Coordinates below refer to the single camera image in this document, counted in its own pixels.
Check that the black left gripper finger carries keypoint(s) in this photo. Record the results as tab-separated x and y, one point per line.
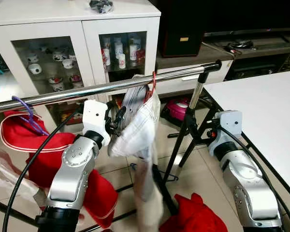
122	114

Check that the red hanger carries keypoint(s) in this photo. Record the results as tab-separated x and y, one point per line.
154	79

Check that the purple hanger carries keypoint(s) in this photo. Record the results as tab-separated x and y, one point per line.
30	118

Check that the red garment with white stripes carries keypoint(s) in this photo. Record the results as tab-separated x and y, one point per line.
19	135

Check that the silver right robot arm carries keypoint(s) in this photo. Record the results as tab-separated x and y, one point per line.
249	183

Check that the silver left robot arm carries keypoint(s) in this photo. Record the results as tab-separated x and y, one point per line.
72	169

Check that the chrome and black clothes rack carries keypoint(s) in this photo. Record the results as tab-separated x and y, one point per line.
87	90

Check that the magenta vacuum cleaner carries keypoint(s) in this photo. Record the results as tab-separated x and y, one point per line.
176	112

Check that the white and red bottle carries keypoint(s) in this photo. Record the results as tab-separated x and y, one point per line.
133	50
122	61
106	56

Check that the white teapot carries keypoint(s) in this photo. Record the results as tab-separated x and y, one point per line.
59	56

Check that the white glass-door cabinet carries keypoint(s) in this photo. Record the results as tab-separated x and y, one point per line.
87	29

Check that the black speaker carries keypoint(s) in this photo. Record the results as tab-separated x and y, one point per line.
179	29

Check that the black television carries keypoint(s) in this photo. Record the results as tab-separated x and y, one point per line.
251	14

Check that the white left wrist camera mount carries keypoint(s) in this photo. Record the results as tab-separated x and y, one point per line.
94	116

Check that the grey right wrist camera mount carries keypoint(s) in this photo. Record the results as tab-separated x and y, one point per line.
230	123

